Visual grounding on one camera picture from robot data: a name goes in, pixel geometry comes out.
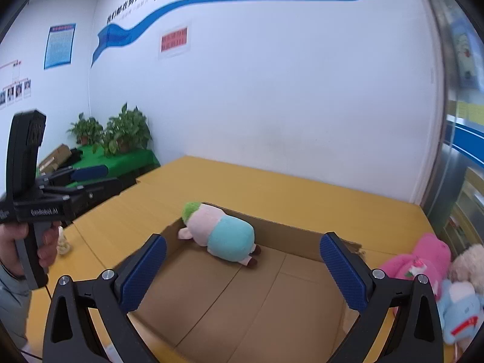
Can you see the beige plush toy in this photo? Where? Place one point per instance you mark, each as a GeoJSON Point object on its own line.
{"type": "Point", "coordinates": [469, 262]}

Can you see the photo wall chart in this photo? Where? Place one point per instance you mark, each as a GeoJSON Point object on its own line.
{"type": "Point", "coordinates": [15, 90]}

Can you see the blue band door sticker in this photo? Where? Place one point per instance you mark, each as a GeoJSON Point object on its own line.
{"type": "Point", "coordinates": [469, 140]}

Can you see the brown cardboard box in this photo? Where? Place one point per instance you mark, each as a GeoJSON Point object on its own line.
{"type": "Point", "coordinates": [234, 302]}

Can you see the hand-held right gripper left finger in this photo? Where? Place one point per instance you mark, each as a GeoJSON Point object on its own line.
{"type": "Point", "coordinates": [143, 272]}

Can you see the blue wave wall decal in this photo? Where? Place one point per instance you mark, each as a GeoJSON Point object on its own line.
{"type": "Point", "coordinates": [113, 36]}

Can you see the black object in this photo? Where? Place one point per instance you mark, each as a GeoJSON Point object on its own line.
{"type": "Point", "coordinates": [76, 154]}

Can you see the small potted plant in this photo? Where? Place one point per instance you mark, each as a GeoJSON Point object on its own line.
{"type": "Point", "coordinates": [86, 128]}

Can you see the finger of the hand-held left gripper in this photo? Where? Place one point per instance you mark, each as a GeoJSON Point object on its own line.
{"type": "Point", "coordinates": [94, 193]}
{"type": "Point", "coordinates": [90, 172]}

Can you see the wooden desktop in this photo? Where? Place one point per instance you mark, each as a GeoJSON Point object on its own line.
{"type": "Point", "coordinates": [302, 196]}

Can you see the person's left hand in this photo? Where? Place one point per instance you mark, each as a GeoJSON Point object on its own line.
{"type": "Point", "coordinates": [7, 245]}

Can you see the pink plush toy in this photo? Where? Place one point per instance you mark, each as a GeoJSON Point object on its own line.
{"type": "Point", "coordinates": [419, 257]}

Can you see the green cloth covered table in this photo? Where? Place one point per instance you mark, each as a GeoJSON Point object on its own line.
{"type": "Point", "coordinates": [132, 160]}

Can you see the person's left forearm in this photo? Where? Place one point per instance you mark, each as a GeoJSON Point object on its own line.
{"type": "Point", "coordinates": [11, 302]}

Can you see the small cardboard carton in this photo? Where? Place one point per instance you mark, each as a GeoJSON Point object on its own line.
{"type": "Point", "coordinates": [55, 157]}

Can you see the cartoon poster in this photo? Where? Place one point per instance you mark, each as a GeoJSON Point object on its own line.
{"type": "Point", "coordinates": [467, 53]}

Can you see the red wall sign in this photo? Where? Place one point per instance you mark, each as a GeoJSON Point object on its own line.
{"type": "Point", "coordinates": [174, 41]}

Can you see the large potted plant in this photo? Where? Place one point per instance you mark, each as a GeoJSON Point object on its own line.
{"type": "Point", "coordinates": [126, 128]}

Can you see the light blue plush toy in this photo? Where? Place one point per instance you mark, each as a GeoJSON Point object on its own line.
{"type": "Point", "coordinates": [463, 310]}

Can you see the pig plush toy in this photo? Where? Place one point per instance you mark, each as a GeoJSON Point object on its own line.
{"type": "Point", "coordinates": [227, 238]}

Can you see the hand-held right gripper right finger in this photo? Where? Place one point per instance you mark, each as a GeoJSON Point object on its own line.
{"type": "Point", "coordinates": [342, 272]}

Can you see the blue wall poster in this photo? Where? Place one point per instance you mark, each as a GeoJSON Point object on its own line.
{"type": "Point", "coordinates": [59, 46]}

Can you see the metal door frame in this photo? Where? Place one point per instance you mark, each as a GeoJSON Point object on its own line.
{"type": "Point", "coordinates": [435, 121]}

